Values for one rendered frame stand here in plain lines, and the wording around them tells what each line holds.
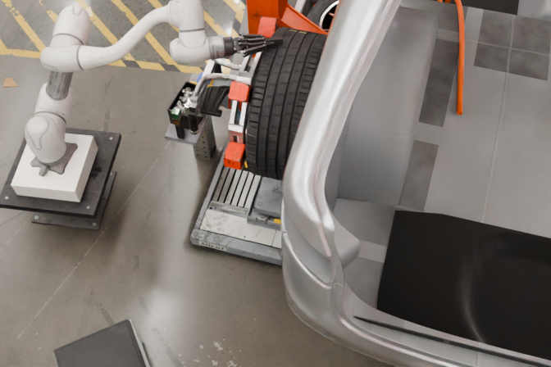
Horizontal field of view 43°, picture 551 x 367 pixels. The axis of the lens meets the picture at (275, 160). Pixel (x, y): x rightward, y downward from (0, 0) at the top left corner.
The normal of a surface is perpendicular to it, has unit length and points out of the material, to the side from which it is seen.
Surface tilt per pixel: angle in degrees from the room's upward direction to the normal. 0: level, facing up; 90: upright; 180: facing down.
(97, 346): 0
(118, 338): 0
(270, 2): 90
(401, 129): 48
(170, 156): 0
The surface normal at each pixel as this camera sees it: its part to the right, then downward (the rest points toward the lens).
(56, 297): -0.02, -0.55
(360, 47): -0.34, -0.40
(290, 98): -0.16, -0.03
